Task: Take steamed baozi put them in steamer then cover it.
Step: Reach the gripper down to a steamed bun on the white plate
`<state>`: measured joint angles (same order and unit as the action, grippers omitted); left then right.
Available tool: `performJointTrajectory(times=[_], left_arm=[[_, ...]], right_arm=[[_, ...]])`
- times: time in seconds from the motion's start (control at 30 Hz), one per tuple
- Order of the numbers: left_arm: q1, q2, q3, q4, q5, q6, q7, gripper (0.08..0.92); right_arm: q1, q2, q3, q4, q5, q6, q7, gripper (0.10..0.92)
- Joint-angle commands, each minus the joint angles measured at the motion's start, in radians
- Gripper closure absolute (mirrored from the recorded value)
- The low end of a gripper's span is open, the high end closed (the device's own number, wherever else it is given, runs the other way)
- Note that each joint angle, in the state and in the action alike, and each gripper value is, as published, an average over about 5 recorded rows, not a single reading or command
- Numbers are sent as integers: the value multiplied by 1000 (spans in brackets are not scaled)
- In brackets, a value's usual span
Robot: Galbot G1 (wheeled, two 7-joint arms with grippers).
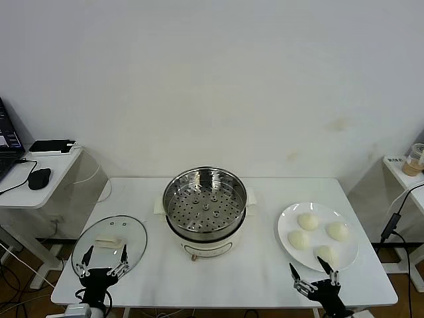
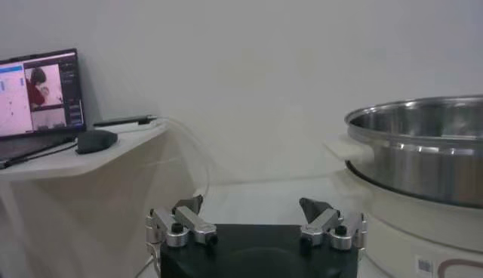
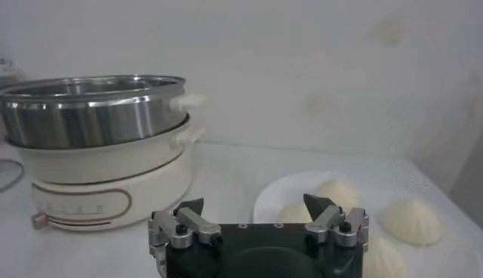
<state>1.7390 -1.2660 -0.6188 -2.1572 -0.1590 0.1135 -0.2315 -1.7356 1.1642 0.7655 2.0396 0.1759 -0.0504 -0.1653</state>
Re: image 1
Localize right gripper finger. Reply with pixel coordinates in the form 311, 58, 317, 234
317, 256, 341, 286
289, 263, 314, 297

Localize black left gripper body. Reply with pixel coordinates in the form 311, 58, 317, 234
79, 267, 119, 305

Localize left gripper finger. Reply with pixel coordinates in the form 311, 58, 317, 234
107, 244, 130, 278
75, 245, 94, 278

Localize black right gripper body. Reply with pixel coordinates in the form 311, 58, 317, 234
309, 280, 354, 317

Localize white steamed baozi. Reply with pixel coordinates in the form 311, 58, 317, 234
287, 230, 311, 251
313, 244, 339, 268
296, 213, 319, 231
326, 221, 350, 242

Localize glass pot lid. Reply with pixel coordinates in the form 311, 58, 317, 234
71, 215, 148, 278

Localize perforated steel steamer basket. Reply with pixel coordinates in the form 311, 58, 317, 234
162, 167, 248, 235

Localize white round plate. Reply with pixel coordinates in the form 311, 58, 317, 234
277, 201, 360, 273

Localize white electric cooker pot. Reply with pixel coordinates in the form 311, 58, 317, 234
152, 187, 258, 262

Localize black computer mouse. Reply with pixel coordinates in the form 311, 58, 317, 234
27, 168, 52, 191

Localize black and white flat device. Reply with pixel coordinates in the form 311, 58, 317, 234
28, 138, 78, 156

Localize plastic cup of milk tea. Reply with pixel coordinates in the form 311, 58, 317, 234
401, 142, 424, 178

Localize black laptop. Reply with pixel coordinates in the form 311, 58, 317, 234
0, 97, 27, 183

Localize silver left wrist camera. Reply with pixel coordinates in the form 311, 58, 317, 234
64, 305, 92, 318

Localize black cable with adapter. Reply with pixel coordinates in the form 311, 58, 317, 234
380, 183, 424, 294

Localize black mouse cable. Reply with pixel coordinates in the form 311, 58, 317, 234
0, 158, 38, 195

